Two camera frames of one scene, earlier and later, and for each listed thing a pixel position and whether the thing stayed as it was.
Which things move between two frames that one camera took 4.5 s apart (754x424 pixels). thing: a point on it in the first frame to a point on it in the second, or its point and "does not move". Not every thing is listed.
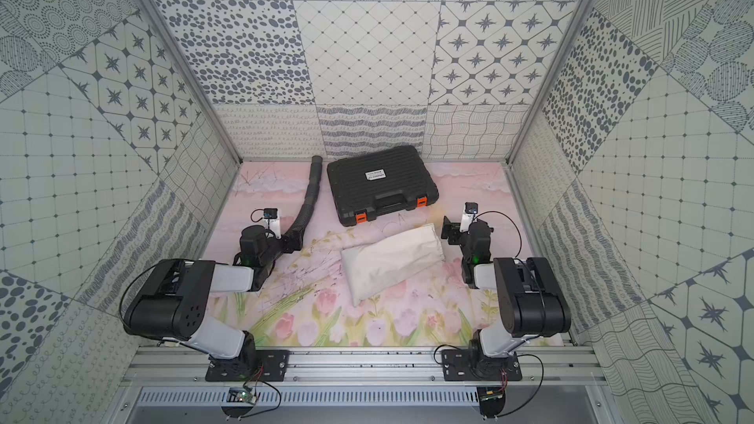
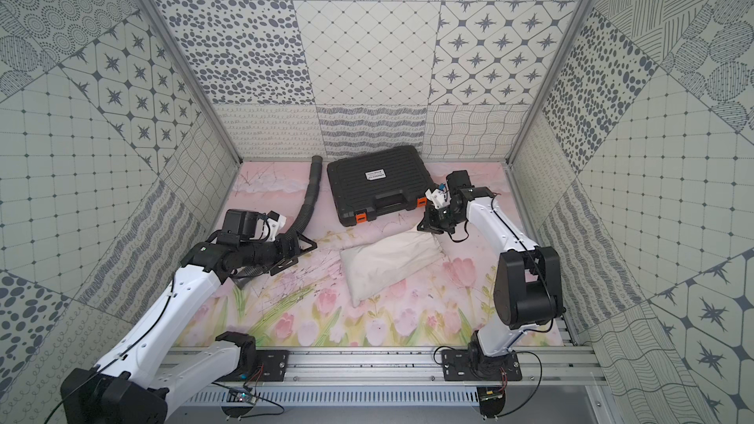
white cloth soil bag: x=375 y=264 does not move
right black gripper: x=454 y=229 to x=428 y=224
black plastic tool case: x=380 y=183 does not move
